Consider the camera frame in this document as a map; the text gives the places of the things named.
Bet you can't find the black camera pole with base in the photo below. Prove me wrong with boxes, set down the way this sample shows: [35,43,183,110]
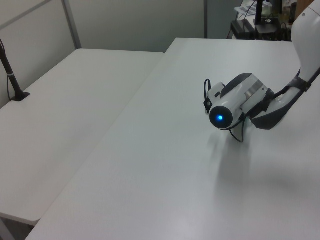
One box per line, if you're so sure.
[0,38,31,102]

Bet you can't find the black flat box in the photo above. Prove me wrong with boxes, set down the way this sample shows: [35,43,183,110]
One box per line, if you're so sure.
[230,19,256,40]

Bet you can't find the grey partition frame post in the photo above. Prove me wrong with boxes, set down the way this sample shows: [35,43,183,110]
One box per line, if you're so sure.
[61,0,83,50]

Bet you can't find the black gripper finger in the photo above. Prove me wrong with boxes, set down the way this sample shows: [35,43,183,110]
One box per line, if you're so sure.
[232,122,248,144]

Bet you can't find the grey table leg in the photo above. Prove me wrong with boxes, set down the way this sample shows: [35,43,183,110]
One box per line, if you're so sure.
[0,216,14,240]

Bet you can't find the wooden board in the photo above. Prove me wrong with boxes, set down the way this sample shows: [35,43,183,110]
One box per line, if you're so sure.
[295,0,315,18]

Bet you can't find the black monitor stand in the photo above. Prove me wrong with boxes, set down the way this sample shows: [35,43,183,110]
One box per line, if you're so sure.
[254,0,279,35]

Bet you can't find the thin black cable along pole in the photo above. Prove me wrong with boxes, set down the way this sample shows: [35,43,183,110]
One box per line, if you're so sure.
[0,41,13,101]

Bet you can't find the printed paper sheets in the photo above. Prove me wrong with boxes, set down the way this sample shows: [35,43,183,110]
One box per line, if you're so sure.
[234,5,258,15]

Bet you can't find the grey wall post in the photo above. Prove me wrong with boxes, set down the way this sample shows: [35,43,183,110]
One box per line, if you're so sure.
[203,0,209,40]

